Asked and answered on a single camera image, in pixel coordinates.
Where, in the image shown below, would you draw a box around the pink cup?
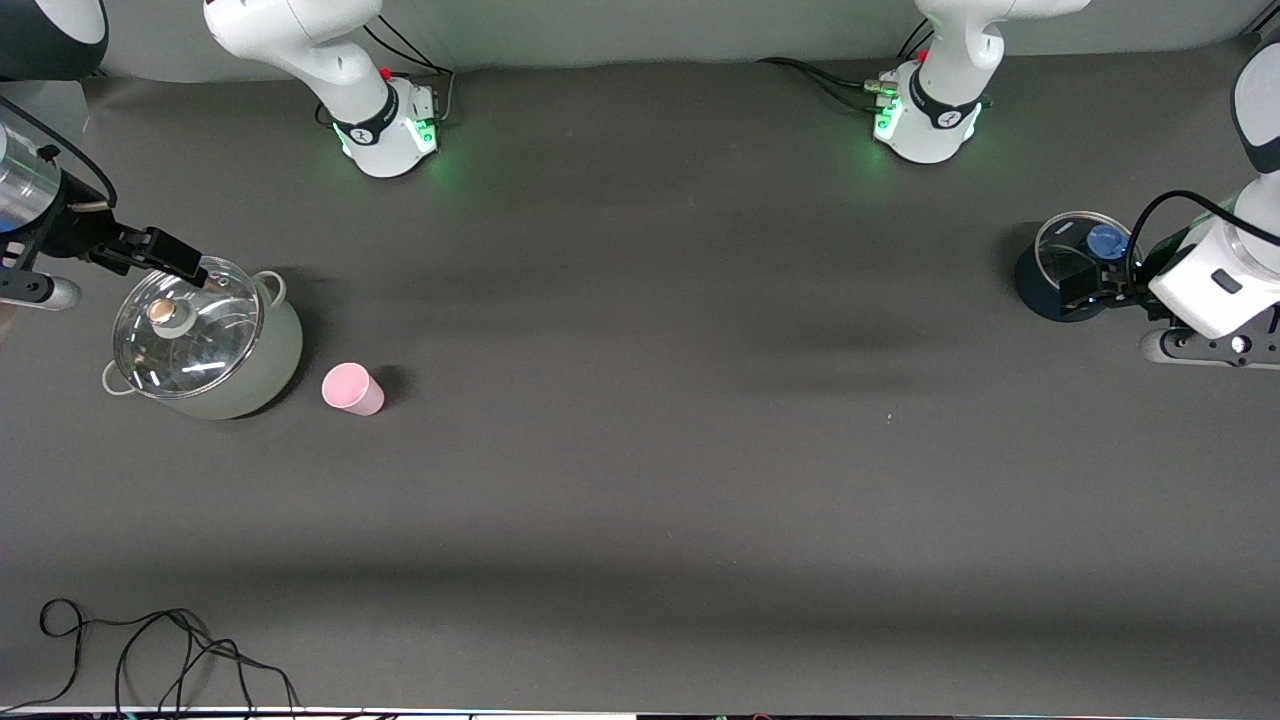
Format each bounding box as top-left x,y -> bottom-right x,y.
321,362 -> 386,417

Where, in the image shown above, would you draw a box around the dark blue saucepan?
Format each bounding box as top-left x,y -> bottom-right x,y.
1015,210 -> 1151,323

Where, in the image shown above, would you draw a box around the glass lid with blue knob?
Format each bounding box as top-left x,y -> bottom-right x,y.
1035,210 -> 1138,291

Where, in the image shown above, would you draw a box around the glass pot lid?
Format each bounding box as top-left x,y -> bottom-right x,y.
112,256 -> 263,399

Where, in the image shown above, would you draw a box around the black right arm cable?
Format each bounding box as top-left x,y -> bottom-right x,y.
0,95 -> 119,213

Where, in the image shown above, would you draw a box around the grey pot with handles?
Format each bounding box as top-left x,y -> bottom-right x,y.
101,256 -> 304,421

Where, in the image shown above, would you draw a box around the black left arm base cables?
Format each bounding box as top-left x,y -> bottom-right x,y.
755,10 -> 936,111

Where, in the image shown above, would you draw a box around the thin black tangled cable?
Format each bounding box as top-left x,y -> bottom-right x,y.
0,598 -> 301,720

